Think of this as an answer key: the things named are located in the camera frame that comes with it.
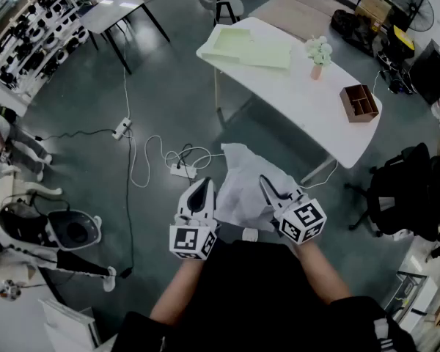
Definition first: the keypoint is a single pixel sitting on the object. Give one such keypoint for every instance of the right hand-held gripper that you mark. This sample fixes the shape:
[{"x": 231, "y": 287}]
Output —
[{"x": 302, "y": 220}]

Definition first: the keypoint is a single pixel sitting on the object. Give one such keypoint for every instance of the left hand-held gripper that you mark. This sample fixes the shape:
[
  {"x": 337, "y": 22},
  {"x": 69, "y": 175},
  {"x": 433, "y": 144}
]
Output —
[{"x": 185, "y": 238}]

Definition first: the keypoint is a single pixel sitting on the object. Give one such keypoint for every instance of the white cloth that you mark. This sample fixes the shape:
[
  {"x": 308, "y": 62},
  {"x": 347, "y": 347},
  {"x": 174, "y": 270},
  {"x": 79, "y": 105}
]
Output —
[{"x": 242, "y": 189}]

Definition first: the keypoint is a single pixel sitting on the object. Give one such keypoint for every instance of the pale green tray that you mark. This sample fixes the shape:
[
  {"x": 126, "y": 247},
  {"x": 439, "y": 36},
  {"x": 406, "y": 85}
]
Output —
[{"x": 267, "y": 51}]

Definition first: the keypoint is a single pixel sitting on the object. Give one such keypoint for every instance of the person's right forearm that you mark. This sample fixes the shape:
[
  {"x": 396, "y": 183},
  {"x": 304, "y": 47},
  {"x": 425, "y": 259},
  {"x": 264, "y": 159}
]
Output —
[{"x": 319, "y": 273}]

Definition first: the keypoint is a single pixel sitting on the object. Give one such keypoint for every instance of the person's left forearm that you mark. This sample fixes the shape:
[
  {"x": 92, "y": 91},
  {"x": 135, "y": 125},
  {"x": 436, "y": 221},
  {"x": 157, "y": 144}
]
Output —
[{"x": 176, "y": 295}]

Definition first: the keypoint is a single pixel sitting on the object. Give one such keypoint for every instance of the white power strip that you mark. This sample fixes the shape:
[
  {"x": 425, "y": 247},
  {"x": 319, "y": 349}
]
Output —
[
  {"x": 183, "y": 171},
  {"x": 121, "y": 128}
]

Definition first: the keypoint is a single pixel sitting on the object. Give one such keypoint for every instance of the person's white shoe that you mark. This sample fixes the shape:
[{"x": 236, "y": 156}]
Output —
[{"x": 250, "y": 234}]

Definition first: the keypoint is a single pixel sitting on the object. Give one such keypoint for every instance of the brown wooden organizer box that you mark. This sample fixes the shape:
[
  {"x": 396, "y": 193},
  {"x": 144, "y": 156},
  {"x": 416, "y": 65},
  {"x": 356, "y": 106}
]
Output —
[{"x": 359, "y": 108}]

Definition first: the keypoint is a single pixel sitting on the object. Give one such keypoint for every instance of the pink vase with white flowers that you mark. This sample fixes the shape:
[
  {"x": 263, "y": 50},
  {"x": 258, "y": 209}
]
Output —
[{"x": 316, "y": 71}]

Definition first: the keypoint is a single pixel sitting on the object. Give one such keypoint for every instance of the black office chair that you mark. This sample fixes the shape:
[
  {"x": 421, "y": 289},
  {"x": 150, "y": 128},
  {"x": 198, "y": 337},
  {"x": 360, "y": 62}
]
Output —
[{"x": 407, "y": 193}]

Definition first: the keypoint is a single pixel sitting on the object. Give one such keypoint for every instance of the white humanoid robot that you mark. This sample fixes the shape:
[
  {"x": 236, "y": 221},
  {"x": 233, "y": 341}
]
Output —
[{"x": 29, "y": 229}]

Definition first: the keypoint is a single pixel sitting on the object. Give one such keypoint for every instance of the beige rug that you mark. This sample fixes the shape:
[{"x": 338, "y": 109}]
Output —
[{"x": 297, "y": 17}]

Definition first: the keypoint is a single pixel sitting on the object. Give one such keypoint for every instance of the white flat boxes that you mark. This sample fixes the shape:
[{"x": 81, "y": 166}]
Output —
[{"x": 69, "y": 325}]

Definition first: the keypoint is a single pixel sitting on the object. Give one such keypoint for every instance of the black bag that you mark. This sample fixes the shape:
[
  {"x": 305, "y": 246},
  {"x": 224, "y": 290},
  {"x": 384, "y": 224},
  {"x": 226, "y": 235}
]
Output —
[{"x": 352, "y": 28}]

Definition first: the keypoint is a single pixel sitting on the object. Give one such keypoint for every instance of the grey chair with black legs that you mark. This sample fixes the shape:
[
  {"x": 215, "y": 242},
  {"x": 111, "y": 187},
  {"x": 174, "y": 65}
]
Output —
[{"x": 231, "y": 6}]

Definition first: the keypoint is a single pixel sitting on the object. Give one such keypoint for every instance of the black case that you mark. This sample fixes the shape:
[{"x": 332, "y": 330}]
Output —
[{"x": 432, "y": 72}]

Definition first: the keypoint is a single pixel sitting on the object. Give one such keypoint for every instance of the small white orange drone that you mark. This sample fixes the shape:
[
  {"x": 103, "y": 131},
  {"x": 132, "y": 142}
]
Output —
[{"x": 11, "y": 290}]

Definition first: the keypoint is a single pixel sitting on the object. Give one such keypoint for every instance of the grey table with black legs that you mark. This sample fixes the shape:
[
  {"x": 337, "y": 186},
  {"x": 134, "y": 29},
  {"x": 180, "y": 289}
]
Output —
[{"x": 110, "y": 11}]

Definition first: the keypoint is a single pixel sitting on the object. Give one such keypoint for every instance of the cardboard box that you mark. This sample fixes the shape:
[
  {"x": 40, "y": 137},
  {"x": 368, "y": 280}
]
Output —
[{"x": 374, "y": 7}]

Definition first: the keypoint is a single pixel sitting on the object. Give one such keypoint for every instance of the shelf of black headsets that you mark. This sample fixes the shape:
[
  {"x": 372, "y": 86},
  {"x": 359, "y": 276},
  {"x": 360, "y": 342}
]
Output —
[{"x": 40, "y": 35}]

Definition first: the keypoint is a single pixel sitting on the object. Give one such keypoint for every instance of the black floor fan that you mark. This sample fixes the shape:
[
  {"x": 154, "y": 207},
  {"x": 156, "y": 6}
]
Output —
[{"x": 414, "y": 9}]

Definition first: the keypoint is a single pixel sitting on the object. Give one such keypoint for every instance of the metal frame cart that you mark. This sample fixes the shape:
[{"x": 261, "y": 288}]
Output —
[{"x": 410, "y": 299}]

